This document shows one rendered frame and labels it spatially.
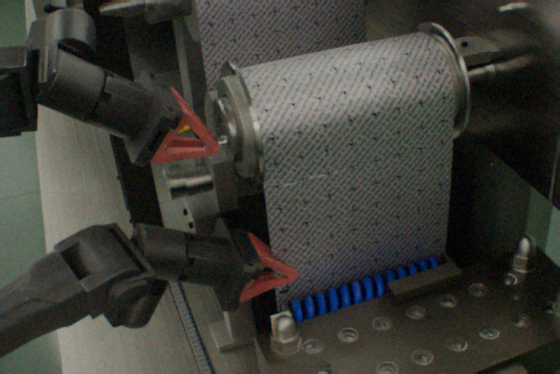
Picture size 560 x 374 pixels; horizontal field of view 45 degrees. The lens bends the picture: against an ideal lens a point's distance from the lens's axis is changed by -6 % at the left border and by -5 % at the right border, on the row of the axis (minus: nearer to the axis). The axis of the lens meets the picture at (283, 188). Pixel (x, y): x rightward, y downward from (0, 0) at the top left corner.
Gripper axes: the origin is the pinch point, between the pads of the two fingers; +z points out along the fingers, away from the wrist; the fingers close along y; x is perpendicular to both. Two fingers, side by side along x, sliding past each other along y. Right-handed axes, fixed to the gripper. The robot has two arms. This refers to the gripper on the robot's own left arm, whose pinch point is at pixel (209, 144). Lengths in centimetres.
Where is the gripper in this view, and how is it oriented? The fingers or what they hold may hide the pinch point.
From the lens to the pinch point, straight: 77.5
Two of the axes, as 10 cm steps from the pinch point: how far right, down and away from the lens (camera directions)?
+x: 5.5, -7.9, -2.9
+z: 7.5, 3.1, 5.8
